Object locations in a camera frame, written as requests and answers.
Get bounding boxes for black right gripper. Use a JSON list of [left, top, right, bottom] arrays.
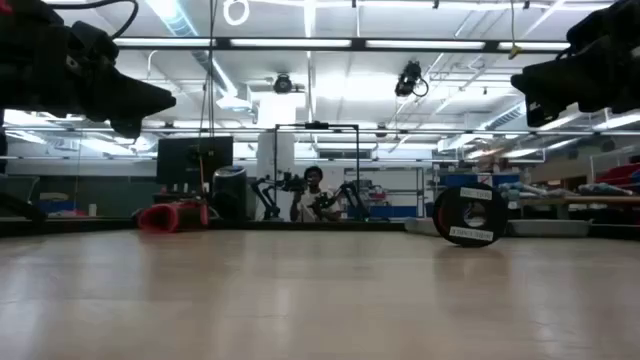
[[510, 0, 640, 129]]

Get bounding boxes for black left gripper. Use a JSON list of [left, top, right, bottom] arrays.
[[0, 0, 178, 141]]

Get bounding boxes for black cord spool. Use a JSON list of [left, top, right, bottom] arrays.
[[432, 182, 510, 248]]

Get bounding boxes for black monitor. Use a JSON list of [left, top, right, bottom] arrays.
[[156, 135, 235, 187]]

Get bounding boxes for red storage bins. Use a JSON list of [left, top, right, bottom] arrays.
[[594, 162, 640, 187]]

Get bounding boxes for wooden workbench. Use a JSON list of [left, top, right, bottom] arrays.
[[519, 194, 640, 221]]

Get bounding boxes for black overhead light bar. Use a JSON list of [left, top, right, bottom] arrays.
[[113, 35, 572, 54]]

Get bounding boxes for person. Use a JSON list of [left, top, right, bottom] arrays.
[[289, 165, 344, 223]]

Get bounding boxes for hanging cord yellow plug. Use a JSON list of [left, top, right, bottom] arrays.
[[507, 0, 525, 61]]

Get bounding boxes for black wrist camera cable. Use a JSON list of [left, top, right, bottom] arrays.
[[49, 0, 140, 40]]

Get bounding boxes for red black cordless drill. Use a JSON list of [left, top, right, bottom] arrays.
[[137, 198, 211, 234]]

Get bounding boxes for black ceiling-hung camera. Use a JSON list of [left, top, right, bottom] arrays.
[[394, 60, 430, 99]]

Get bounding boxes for black overhead rig camera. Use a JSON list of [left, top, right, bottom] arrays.
[[272, 73, 294, 95]]

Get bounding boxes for black background station frame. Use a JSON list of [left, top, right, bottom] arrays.
[[273, 121, 360, 221]]

